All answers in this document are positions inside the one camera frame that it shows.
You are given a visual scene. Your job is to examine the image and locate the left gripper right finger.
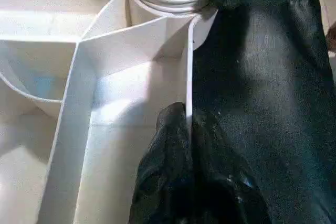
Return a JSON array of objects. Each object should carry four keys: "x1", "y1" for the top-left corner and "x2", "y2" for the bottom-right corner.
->
[{"x1": 190, "y1": 110, "x2": 271, "y2": 224}]

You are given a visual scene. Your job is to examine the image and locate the bystander bare hand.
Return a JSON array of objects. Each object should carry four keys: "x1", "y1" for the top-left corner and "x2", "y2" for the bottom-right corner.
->
[{"x1": 325, "y1": 25, "x2": 336, "y2": 52}]

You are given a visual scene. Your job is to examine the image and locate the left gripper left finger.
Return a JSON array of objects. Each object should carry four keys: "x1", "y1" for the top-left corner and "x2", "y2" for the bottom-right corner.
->
[{"x1": 129, "y1": 102, "x2": 193, "y2": 224}]

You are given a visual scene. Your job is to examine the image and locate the black mat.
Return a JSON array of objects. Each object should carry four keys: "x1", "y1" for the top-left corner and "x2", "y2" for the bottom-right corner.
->
[{"x1": 188, "y1": 0, "x2": 336, "y2": 224}]

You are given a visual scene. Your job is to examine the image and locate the white plastic table top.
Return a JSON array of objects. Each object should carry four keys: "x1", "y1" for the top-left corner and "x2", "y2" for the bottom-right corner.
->
[{"x1": 0, "y1": 0, "x2": 218, "y2": 224}]

